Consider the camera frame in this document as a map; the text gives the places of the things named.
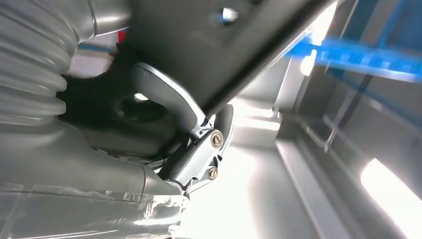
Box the blue metal rack with worktop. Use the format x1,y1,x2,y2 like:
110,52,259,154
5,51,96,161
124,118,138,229
287,34,422,83

